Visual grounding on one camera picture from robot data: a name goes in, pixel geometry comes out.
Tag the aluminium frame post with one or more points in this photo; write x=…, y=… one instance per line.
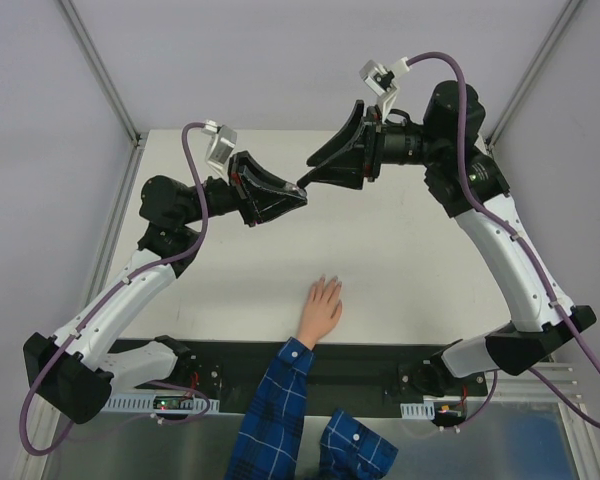
x=94, y=61
x=567, y=15

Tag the white cable duct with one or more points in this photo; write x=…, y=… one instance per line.
x=156, y=403
x=418, y=411

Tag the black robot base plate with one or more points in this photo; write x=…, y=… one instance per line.
x=365, y=380

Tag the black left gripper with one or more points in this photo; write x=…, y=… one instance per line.
x=240, y=189

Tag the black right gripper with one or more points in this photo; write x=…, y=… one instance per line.
x=371, y=145

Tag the right white cable duct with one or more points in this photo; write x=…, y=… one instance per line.
x=418, y=411

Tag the left white cable duct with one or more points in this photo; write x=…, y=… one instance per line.
x=156, y=403

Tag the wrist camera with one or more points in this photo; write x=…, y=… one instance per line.
x=222, y=142
x=382, y=80

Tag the right aluminium frame post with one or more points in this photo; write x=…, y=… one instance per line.
x=567, y=15

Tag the person's left hand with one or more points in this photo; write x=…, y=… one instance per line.
x=321, y=313

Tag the left aluminium frame post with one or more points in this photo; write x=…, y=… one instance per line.
x=94, y=61

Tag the blue plaid shirt part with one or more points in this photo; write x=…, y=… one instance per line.
x=350, y=450

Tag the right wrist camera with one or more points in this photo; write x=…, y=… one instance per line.
x=382, y=80

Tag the aluminium front rail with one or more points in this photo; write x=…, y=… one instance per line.
x=527, y=387

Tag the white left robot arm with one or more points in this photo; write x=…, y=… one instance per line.
x=74, y=369

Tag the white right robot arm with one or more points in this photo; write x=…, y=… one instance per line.
x=543, y=317

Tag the blue plaid sleeve forearm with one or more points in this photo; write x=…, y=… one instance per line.
x=269, y=437

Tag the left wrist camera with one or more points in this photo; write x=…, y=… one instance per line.
x=222, y=142

